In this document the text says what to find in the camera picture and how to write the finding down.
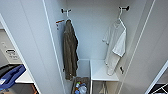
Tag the white wardrobe door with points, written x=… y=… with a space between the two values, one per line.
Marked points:
x=30 y=40
x=150 y=50

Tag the brown jacket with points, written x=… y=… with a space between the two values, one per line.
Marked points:
x=70 y=50

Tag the white wardrobe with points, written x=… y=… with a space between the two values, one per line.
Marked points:
x=90 y=33

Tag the white inner shelf unit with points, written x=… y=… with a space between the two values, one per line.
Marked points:
x=101 y=70

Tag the white t-shirt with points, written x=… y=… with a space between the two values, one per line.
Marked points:
x=115 y=43

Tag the white hanger with jacket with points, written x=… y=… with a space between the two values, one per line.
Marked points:
x=68 y=16

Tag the orange white warning label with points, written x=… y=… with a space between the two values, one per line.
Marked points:
x=60 y=21

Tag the brown wicker basket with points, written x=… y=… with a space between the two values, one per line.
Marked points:
x=74 y=86

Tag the white plastic bottle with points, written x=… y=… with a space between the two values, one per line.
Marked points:
x=82 y=89

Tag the black door hinge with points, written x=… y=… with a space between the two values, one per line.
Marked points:
x=121 y=70

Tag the black stand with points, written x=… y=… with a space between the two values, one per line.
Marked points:
x=5 y=67

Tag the black wall hook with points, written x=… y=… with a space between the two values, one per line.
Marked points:
x=65 y=10
x=125 y=8

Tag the white wall sign dark icon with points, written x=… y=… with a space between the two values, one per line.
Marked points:
x=11 y=54

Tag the white wall switch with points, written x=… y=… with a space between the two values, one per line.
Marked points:
x=3 y=45

